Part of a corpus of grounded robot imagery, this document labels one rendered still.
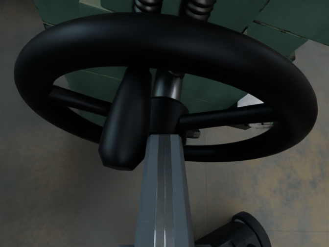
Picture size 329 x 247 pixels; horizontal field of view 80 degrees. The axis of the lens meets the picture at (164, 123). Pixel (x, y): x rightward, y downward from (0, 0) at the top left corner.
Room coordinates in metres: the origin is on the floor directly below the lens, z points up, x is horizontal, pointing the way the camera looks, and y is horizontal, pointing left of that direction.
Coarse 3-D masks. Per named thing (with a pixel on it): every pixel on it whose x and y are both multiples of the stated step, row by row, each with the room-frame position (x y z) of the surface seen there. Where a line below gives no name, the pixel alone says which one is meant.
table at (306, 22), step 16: (80, 0) 0.11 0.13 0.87; (96, 0) 0.12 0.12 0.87; (272, 0) 0.29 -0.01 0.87; (288, 0) 0.30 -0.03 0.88; (304, 0) 0.31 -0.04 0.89; (320, 0) 0.32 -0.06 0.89; (272, 16) 0.30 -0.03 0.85; (288, 16) 0.31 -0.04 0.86; (304, 16) 0.32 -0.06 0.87; (320, 16) 0.33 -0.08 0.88; (304, 32) 0.33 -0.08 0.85; (320, 32) 0.34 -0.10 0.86
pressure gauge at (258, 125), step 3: (252, 123) 0.30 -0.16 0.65; (255, 123) 0.30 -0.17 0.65; (258, 123) 0.31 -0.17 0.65; (264, 123) 0.31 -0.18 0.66; (267, 123) 0.31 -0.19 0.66; (270, 123) 0.31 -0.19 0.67; (273, 123) 0.32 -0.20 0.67; (252, 126) 0.30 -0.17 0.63; (255, 126) 0.31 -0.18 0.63; (258, 126) 0.31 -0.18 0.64; (261, 126) 0.31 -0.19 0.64; (264, 126) 0.32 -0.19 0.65; (267, 126) 0.32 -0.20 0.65; (270, 126) 0.32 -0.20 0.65
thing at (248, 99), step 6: (246, 96) 0.38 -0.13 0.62; (252, 96) 0.39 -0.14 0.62; (240, 102) 0.35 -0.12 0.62; (246, 102) 0.36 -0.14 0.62; (252, 102) 0.38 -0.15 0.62; (258, 102) 0.39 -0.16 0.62; (228, 108) 0.35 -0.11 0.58; (234, 126) 0.33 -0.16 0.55; (240, 126) 0.34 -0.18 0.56; (246, 126) 0.34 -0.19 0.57
